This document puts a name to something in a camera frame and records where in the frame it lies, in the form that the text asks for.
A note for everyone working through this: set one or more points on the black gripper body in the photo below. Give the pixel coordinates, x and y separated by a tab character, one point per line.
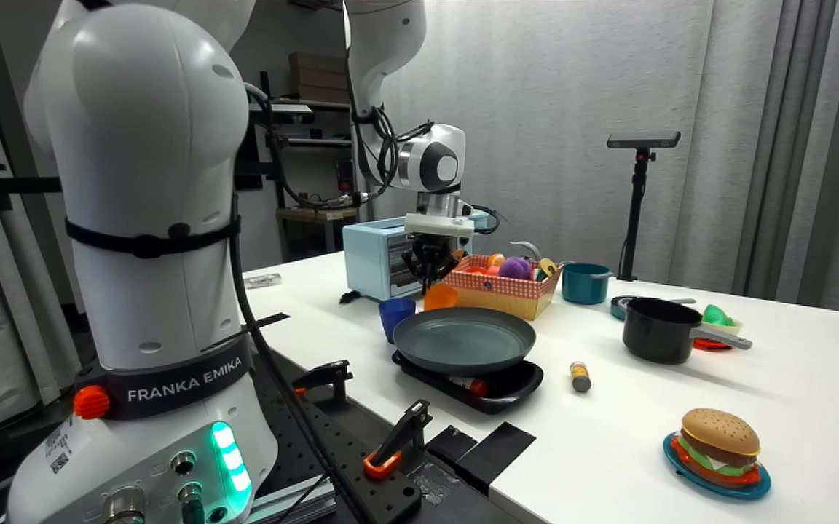
444	249

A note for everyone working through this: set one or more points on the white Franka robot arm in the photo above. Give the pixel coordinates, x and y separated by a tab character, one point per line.
147	146

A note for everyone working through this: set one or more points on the blue plastic cup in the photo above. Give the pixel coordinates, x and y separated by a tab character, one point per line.
393	319

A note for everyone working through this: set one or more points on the grey round plate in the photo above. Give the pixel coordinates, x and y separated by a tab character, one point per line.
464	338

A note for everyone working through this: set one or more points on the black flat plate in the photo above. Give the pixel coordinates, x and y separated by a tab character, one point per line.
495	456
448	443

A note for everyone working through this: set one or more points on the small teal plate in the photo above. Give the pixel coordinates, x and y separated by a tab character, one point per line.
691	478

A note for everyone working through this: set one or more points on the light blue toy toaster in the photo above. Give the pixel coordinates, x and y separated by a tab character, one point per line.
369	256

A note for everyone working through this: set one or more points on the purple plush toy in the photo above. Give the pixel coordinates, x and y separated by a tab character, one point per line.
517	270

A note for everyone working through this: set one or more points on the yellow plush toy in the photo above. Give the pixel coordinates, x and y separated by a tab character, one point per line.
544	270

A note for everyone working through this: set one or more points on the black tray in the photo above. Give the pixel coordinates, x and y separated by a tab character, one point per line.
511	387

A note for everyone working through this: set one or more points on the teal toy pot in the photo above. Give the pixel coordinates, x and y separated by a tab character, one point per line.
582	283

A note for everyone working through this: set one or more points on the black orange bar clamp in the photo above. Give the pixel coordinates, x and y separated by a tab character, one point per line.
393	446
326	379

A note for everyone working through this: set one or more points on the black metal shelf rack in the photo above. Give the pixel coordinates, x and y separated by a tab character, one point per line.
313	175

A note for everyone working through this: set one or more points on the small yellow toy bottle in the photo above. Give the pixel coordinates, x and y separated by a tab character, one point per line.
581	379

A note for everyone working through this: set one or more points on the grey curtain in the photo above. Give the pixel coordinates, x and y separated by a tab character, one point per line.
554	96

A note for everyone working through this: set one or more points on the black perforated base board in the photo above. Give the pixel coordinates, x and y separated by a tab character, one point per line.
340	456

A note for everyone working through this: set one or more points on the black tripod stand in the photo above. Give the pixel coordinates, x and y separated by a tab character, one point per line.
638	192

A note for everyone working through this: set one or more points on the black toy pot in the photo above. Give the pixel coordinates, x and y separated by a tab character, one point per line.
656	335

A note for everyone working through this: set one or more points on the red toy disc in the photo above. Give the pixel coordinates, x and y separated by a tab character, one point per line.
712	344

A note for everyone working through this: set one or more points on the green toy disc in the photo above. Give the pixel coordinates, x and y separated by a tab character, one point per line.
716	315

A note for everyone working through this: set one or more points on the toy burger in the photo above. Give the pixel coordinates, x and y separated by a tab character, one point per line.
721	438

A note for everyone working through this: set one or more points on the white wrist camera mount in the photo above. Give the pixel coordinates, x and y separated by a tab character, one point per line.
438	222

